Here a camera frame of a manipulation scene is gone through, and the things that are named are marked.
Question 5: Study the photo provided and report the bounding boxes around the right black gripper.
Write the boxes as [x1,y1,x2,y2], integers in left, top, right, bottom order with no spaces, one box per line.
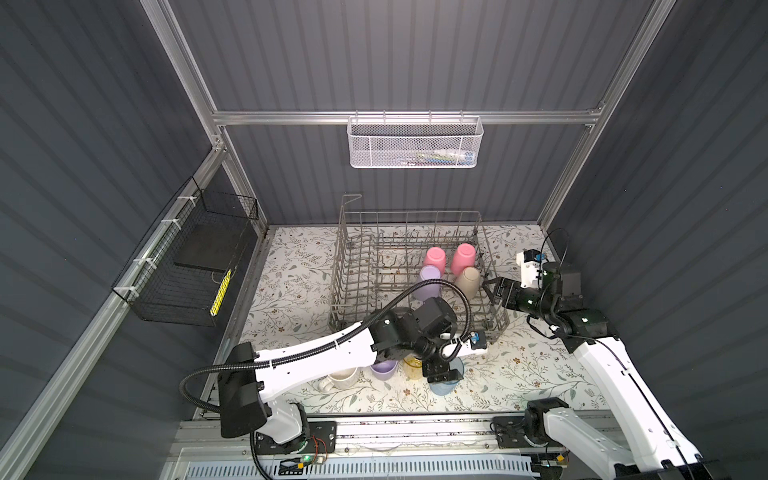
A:
[482,276,553,322]

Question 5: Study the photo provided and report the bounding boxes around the blue transparent cup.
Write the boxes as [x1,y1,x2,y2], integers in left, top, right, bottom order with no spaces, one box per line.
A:
[429,358,465,396]

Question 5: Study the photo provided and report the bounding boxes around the yellow transparent cup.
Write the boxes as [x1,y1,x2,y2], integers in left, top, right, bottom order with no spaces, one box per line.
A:
[403,355,423,380]

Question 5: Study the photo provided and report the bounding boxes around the beige plastic cup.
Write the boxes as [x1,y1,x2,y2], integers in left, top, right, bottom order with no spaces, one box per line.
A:
[454,266,483,300]

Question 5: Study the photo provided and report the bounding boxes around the pink plastic cup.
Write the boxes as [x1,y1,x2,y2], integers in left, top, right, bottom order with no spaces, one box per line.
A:
[450,243,477,277]
[423,247,447,275]

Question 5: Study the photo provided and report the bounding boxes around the large lilac plastic cup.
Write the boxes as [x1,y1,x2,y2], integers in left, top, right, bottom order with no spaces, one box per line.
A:
[413,265,444,302]

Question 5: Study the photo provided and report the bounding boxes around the white ceramic mug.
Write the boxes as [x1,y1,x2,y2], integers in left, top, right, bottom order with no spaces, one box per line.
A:
[317,367,360,392]

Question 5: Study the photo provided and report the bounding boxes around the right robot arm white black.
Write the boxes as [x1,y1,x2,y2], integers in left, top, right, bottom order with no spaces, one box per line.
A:
[483,271,729,479]

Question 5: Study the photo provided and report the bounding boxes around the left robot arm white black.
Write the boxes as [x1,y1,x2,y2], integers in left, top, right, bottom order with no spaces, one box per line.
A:
[179,279,487,445]

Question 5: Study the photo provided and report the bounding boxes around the small lilac plastic cup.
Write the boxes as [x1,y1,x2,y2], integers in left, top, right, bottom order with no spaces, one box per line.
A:
[370,360,399,381]

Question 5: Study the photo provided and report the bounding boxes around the white vented front panel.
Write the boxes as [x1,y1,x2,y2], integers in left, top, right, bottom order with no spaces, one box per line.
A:
[179,454,538,480]

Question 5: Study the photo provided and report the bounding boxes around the items in white basket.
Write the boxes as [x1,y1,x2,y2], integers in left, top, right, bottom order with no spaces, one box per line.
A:
[416,149,477,168]

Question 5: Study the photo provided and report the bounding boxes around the floral table mat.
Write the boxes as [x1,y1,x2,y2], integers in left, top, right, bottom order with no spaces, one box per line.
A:
[236,226,607,413]

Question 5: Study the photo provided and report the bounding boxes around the yellow brush in basket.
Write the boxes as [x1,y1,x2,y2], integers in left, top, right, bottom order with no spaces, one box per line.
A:
[209,269,232,317]

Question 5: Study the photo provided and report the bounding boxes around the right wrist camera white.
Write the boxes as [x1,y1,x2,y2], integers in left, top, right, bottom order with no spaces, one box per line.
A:
[516,249,545,289]

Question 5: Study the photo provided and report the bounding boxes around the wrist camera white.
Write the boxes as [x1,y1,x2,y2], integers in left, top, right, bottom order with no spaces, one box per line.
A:
[443,330,488,358]
[516,249,545,289]

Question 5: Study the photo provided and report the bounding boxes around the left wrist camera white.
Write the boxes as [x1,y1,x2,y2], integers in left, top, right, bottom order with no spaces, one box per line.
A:
[443,330,488,358]

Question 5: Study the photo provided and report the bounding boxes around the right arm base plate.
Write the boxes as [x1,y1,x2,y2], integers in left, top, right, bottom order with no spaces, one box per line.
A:
[489,415,567,452]

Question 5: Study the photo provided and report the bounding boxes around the grey wire dish rack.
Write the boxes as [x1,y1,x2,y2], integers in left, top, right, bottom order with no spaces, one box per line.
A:
[329,194,498,331]

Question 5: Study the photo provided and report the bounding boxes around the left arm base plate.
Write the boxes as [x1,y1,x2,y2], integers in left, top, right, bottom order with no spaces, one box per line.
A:
[256,421,338,455]

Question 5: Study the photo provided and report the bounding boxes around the white mesh wall basket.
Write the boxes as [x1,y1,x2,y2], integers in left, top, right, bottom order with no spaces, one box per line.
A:
[346,114,484,169]

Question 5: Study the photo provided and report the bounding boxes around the black wire wall basket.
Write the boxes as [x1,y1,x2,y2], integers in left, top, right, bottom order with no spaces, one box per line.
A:
[113,179,262,327]

